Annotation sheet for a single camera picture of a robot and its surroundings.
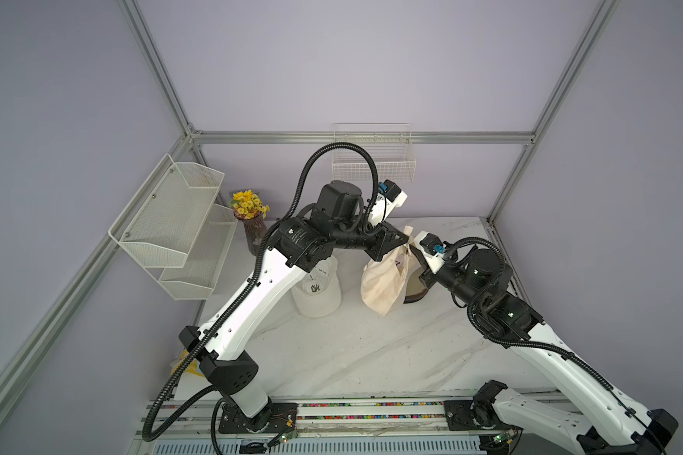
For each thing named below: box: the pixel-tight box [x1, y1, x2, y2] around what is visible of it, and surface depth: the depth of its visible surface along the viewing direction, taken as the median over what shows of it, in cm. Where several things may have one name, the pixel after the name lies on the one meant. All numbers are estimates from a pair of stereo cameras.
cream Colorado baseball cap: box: [360, 226, 415, 317], surface depth 68 cm
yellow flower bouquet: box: [230, 189, 271, 220], surface depth 94 cm
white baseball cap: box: [291, 254, 342, 319], surface depth 98 cm
